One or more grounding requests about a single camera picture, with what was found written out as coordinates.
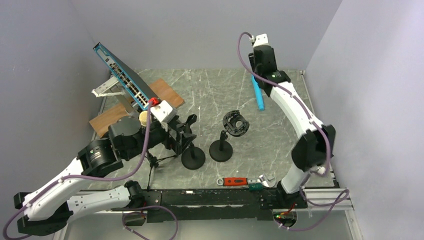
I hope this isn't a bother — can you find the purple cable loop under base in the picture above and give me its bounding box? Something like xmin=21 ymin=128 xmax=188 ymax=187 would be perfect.
xmin=121 ymin=205 xmax=179 ymax=240

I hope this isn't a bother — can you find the blue microphone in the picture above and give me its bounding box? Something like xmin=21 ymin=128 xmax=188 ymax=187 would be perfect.
xmin=251 ymin=75 xmax=265 ymax=111

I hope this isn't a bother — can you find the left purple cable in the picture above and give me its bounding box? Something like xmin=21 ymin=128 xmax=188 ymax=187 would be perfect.
xmin=2 ymin=100 xmax=154 ymax=240

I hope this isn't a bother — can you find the wooden board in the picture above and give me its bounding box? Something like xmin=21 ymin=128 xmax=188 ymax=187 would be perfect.
xmin=89 ymin=78 xmax=185 ymax=137

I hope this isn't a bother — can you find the blue network switch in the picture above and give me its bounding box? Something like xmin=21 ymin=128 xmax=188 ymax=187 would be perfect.
xmin=93 ymin=42 xmax=161 ymax=111

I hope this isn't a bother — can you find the green clamp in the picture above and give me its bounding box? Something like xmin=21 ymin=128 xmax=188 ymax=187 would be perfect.
xmin=248 ymin=183 xmax=264 ymax=192

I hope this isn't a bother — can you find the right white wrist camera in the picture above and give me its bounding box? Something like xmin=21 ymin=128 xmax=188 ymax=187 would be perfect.
xmin=249 ymin=33 xmax=269 ymax=48

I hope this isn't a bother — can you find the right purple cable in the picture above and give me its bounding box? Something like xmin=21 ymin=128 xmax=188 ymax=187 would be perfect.
xmin=237 ymin=31 xmax=350 ymax=232

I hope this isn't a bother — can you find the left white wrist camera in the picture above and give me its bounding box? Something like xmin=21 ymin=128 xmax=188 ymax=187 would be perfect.
xmin=148 ymin=97 xmax=177 ymax=124

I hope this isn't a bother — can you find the gold microphone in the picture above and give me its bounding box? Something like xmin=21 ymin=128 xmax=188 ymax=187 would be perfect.
xmin=138 ymin=111 xmax=149 ymax=127

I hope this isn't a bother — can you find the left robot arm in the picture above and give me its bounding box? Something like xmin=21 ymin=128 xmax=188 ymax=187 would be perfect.
xmin=14 ymin=114 xmax=197 ymax=239

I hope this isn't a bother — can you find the metal switch support bracket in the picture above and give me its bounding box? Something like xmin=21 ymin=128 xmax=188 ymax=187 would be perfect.
xmin=91 ymin=74 xmax=134 ymax=115

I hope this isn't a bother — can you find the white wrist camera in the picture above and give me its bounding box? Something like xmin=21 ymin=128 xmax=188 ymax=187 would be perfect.
xmin=249 ymin=33 xmax=269 ymax=48
xmin=148 ymin=97 xmax=177 ymax=124

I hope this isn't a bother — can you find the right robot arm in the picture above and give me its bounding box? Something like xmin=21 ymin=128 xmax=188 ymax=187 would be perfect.
xmin=248 ymin=44 xmax=336 ymax=208

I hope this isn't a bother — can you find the red handled adjustable wrench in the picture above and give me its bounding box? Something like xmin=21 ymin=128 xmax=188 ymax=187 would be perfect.
xmin=216 ymin=174 xmax=277 ymax=188

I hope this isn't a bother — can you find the black tripod shock mount stand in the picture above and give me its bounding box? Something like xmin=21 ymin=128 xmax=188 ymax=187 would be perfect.
xmin=145 ymin=151 xmax=178 ymax=192

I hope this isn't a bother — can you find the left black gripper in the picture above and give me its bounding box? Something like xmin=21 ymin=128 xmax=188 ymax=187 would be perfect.
xmin=124 ymin=114 xmax=197 ymax=160

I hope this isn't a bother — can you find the black shock mount desk stand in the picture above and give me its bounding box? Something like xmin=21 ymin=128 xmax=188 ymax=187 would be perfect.
xmin=208 ymin=110 xmax=250 ymax=163

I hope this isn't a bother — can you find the black base frame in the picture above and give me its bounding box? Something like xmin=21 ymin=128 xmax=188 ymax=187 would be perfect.
xmin=86 ymin=188 xmax=354 ymax=223

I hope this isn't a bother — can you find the black clip desk stand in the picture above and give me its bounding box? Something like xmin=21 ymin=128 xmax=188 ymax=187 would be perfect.
xmin=180 ymin=114 xmax=206 ymax=171

